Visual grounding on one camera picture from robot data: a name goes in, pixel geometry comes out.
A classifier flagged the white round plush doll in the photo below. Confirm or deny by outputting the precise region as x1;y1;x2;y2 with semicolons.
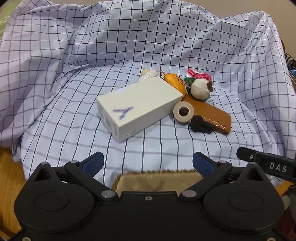
184;77;214;101

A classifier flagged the orange pouch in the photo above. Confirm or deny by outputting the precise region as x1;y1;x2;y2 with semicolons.
160;70;187;97

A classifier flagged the white packaged cotton pad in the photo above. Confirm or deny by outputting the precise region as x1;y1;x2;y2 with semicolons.
138;69;158;82

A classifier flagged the pink white knitted cloth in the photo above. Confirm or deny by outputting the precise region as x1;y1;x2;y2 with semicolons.
187;68;212;81

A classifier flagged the woven basket with liner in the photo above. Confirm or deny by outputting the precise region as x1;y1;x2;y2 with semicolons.
112;170;203;195

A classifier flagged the brown leather wallet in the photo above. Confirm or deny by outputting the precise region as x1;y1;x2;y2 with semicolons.
183;95;231;135

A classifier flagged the beige tape roll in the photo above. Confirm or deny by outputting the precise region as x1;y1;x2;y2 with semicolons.
173;101;194;123

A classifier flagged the white vivo phone box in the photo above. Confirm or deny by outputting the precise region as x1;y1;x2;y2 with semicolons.
96;77;183;142

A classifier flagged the cluttered shelf tray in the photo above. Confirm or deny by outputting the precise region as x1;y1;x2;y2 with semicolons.
281;40;296;89

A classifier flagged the lavender checked cloth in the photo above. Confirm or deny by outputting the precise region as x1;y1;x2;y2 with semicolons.
1;1;295;186

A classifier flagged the green cushion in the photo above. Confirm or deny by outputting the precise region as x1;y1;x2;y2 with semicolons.
0;0;21;39

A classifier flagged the black hair tie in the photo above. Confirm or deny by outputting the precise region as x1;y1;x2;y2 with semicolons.
189;115;213;134

